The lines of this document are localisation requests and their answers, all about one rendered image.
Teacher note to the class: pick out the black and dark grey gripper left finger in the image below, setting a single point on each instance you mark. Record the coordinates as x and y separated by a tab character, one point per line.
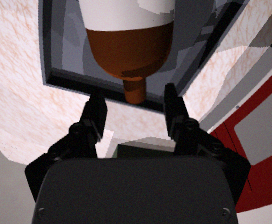
89	130

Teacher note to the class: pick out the red crate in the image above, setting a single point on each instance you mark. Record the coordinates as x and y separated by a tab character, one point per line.
248	131

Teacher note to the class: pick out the brown glass bottle with white label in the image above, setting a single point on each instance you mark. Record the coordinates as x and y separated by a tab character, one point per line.
129	39

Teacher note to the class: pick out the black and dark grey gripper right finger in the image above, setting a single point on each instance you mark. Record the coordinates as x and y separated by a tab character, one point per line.
187	132

